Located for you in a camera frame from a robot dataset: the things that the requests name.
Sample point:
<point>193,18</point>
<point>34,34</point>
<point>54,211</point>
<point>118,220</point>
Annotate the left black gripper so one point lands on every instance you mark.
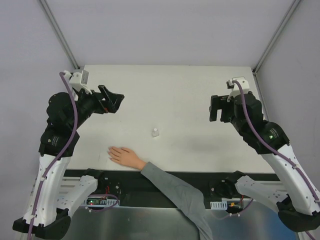
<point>100,102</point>

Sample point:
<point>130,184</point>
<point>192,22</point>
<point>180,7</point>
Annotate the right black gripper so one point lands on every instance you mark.
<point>225,110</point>

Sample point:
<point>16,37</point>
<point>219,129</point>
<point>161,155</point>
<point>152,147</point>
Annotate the clear nail polish bottle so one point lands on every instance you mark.
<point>155,133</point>

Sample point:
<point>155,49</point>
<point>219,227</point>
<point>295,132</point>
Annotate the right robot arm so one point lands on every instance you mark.
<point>298,208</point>

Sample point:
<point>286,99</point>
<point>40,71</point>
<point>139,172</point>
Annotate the grey sleeved forearm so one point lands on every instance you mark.
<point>184,196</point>

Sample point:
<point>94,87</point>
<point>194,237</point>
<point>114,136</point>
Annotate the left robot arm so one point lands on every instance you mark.
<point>49,215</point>

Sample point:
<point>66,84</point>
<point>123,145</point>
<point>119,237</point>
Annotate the person's hand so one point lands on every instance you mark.
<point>125,157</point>

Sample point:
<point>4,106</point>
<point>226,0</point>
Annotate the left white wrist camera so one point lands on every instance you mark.
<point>78,80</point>

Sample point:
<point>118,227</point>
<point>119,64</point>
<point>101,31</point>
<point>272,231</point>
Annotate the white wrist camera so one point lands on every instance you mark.
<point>237,85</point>
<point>78,80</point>

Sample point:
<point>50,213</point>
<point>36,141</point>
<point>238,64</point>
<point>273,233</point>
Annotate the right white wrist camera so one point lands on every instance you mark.
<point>237,85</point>

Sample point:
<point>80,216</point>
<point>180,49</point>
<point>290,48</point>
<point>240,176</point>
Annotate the left aluminium frame post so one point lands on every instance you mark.
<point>58,33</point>

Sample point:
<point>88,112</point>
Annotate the aluminium frame post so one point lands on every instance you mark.
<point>58,33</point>
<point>276,35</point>

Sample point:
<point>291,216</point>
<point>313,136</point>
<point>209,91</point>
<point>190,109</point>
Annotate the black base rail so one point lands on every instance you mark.
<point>154,188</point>

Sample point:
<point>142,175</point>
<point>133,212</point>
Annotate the right white cable duct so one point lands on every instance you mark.
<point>219,205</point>

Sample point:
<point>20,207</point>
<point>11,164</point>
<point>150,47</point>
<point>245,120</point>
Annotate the right aluminium frame post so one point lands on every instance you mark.
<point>276,35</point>

